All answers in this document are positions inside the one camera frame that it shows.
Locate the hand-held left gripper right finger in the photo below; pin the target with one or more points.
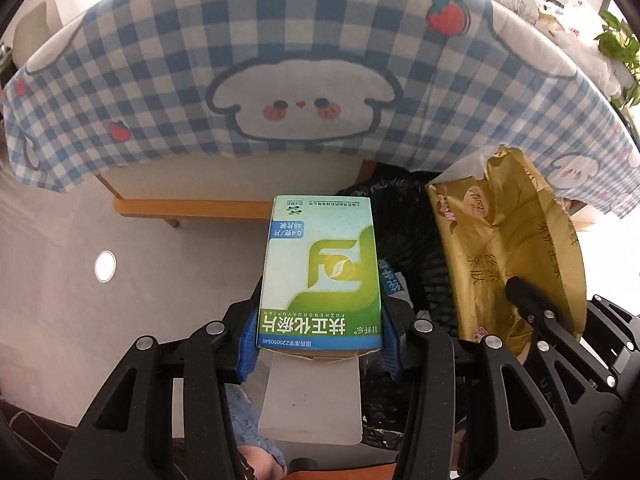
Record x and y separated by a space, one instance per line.
391 355

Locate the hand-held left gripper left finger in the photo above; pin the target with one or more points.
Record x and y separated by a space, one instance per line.
247 355

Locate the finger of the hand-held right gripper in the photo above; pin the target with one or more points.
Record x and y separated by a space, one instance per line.
615 322
530 300

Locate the gold tissue pack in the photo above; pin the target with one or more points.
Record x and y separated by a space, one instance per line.
490 240

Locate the black trash bin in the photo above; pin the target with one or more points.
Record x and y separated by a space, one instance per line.
422 265

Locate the green medicine box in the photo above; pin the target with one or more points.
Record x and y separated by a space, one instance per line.
320 280

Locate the person's blue knit clothing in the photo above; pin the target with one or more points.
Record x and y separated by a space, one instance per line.
247 420

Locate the wooden table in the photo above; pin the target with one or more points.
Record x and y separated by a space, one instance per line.
200 208

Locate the green potted plant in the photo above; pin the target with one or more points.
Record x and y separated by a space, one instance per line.
617 40

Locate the white red printed plastic bag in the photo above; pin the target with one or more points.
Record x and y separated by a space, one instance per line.
570 10

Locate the blue checkered bear tablecloth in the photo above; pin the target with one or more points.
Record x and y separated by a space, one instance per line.
200 60

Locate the beige dining chair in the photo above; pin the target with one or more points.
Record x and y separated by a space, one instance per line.
32 32

